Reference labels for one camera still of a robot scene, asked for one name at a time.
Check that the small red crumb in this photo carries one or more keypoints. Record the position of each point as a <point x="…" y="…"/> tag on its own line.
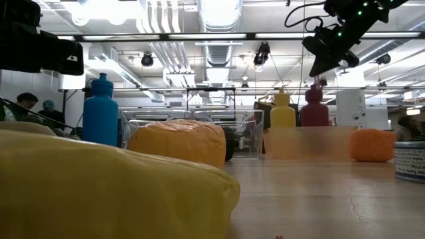
<point x="279" y="237"/>

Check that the black ceiling spotlight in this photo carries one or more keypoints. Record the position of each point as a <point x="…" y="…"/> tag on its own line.
<point x="384" y="59"/>
<point x="147" y="60"/>

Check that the blue plastic bottle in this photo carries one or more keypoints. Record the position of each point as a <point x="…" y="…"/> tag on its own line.
<point x="99" y="116"/>

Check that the black hanging camera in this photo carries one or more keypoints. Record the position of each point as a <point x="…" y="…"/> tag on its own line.
<point x="262" y="54"/>

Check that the person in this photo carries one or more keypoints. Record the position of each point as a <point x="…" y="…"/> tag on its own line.
<point x="50" y="113"/>
<point x="406" y="129"/>
<point x="25" y="106"/>

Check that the black light bar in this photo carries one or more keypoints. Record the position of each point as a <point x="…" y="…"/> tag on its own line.
<point x="250" y="36"/>

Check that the purple plastic bottle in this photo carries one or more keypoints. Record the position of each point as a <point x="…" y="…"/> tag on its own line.
<point x="314" y="113"/>

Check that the yellow toy banana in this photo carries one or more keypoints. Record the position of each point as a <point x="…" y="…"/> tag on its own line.
<point x="99" y="186"/>

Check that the orange toy mango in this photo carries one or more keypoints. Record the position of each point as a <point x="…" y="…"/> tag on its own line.
<point x="179" y="142"/>

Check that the orange toy fruit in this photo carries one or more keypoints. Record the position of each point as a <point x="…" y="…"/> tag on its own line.
<point x="372" y="146"/>

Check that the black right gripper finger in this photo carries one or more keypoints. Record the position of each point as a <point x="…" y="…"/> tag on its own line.
<point x="316" y="64"/>
<point x="330" y="63"/>

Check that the silver tin can white label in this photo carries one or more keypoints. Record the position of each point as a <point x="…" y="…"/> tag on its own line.
<point x="410" y="162"/>

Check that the clear plastic bin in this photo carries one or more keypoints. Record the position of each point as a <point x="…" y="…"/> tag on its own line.
<point x="152" y="116"/>
<point x="245" y="132"/>

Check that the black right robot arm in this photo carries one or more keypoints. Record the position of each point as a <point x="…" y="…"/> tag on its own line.
<point x="365" y="13"/>

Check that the orange translucent plastic bin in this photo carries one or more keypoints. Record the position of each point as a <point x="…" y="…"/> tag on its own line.
<point x="308" y="142"/>

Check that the yellow plastic bottle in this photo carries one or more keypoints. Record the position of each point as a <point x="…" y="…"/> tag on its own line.
<point x="282" y="113"/>

